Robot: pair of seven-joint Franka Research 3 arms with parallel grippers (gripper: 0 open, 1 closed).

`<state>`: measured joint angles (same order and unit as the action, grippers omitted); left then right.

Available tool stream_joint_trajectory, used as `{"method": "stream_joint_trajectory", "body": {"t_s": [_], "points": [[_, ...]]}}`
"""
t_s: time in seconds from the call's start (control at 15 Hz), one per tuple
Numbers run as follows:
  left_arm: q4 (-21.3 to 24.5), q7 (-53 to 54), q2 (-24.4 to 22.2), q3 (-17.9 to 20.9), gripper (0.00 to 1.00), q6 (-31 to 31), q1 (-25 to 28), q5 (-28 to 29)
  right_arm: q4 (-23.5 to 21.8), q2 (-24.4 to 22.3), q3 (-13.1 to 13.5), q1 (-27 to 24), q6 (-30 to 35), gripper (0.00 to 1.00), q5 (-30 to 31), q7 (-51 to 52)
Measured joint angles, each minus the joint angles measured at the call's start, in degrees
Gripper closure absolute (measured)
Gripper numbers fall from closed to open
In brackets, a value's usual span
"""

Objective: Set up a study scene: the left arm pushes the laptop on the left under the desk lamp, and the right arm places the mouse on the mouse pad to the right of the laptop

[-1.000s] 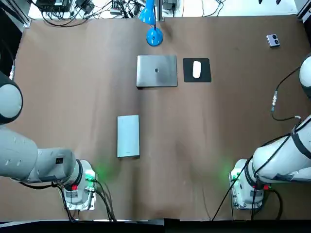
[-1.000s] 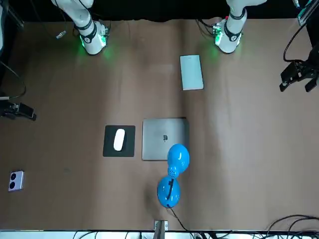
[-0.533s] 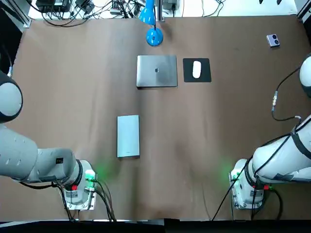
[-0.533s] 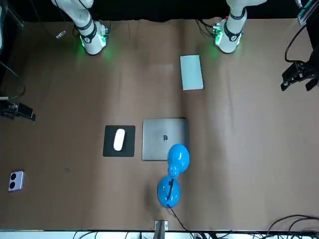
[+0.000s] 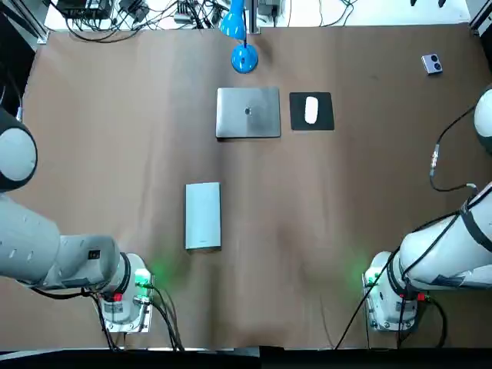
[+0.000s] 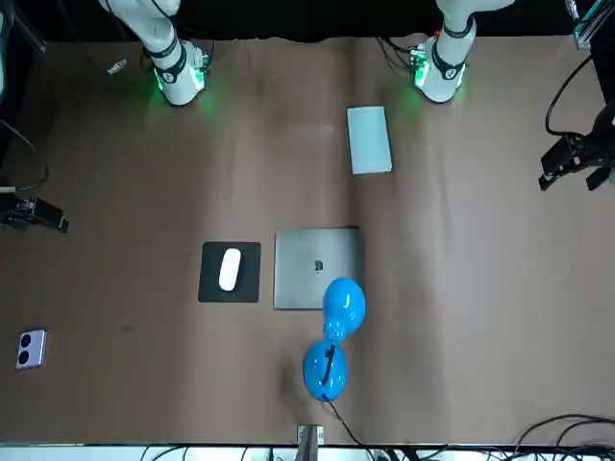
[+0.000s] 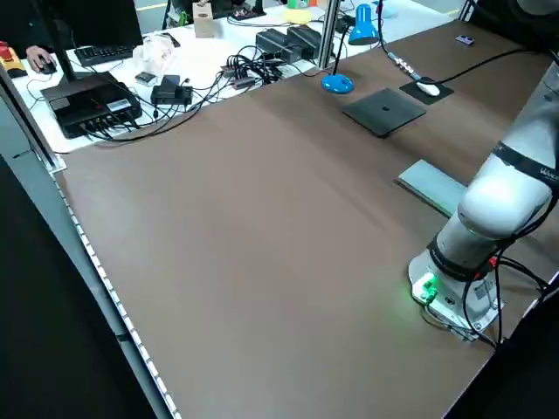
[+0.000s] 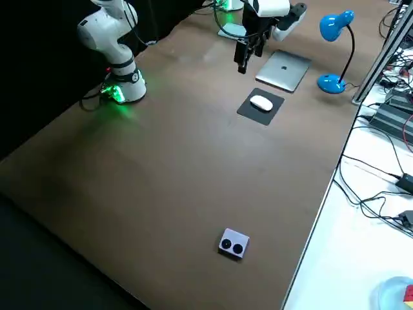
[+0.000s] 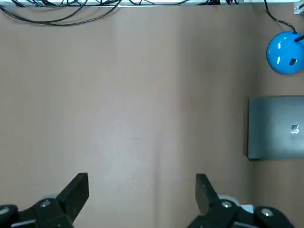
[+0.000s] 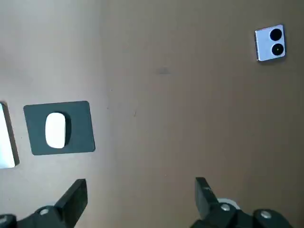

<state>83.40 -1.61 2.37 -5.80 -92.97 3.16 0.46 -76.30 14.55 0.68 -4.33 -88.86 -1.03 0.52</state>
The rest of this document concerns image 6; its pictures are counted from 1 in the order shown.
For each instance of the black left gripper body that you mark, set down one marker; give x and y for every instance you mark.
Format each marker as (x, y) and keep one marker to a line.
(603, 141)

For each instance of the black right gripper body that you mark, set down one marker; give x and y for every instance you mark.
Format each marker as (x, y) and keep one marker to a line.
(17, 211)

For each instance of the white computer mouse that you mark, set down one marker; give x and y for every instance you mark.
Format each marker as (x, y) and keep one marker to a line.
(229, 269)

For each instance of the grey laptop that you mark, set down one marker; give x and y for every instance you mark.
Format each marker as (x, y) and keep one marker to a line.
(300, 269)

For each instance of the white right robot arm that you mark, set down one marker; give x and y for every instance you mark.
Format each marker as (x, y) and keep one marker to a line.
(178, 81)

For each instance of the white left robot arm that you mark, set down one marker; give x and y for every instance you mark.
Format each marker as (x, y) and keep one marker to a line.
(442, 77)

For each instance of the black mouse pad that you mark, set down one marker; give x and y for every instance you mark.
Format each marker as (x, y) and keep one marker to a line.
(250, 288)

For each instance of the blue desk lamp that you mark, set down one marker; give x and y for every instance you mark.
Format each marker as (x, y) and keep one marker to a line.
(343, 300)

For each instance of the lilac folded flip phone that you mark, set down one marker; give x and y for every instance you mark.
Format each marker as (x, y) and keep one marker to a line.
(36, 336)

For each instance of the aluminium frame post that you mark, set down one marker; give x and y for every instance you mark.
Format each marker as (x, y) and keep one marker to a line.
(310, 444)

